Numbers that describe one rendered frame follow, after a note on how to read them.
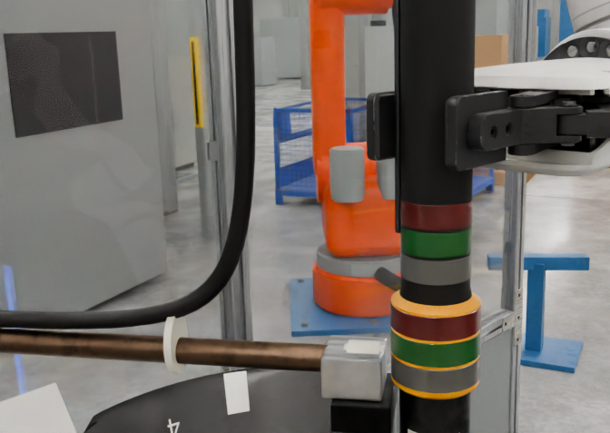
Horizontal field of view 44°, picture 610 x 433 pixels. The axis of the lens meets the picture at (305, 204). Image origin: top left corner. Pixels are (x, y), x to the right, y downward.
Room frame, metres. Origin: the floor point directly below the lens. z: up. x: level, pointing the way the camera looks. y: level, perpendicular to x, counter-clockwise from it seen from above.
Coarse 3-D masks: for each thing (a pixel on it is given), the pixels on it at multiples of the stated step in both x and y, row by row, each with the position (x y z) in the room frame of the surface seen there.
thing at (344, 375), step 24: (336, 336) 0.37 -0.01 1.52; (336, 360) 0.34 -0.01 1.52; (360, 360) 0.34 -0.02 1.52; (384, 360) 0.35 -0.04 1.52; (336, 384) 0.34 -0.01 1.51; (360, 384) 0.34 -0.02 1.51; (384, 384) 0.35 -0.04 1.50; (336, 408) 0.34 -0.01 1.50; (360, 408) 0.33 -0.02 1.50; (384, 408) 0.33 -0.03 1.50; (360, 432) 0.33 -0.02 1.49; (384, 432) 0.33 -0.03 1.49
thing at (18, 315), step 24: (240, 0) 0.36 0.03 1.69; (240, 24) 0.36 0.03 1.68; (240, 48) 0.36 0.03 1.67; (240, 72) 0.36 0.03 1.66; (240, 96) 0.36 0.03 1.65; (240, 120) 0.36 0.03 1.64; (240, 144) 0.36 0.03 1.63; (240, 168) 0.36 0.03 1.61; (240, 192) 0.36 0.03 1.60; (240, 216) 0.36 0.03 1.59; (240, 240) 0.36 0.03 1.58; (216, 288) 0.36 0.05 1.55; (0, 312) 0.39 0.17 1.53; (24, 312) 0.39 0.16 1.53; (48, 312) 0.39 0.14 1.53; (72, 312) 0.38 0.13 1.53; (96, 312) 0.38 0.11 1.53; (120, 312) 0.38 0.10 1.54; (144, 312) 0.37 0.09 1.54; (168, 312) 0.37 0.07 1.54; (168, 336) 0.36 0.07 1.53; (168, 360) 0.36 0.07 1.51
